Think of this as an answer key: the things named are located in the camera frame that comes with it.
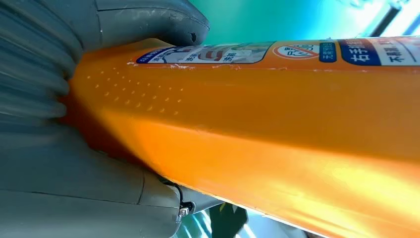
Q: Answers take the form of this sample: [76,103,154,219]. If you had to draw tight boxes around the dark framed window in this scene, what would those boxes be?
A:
[338,0,420,37]

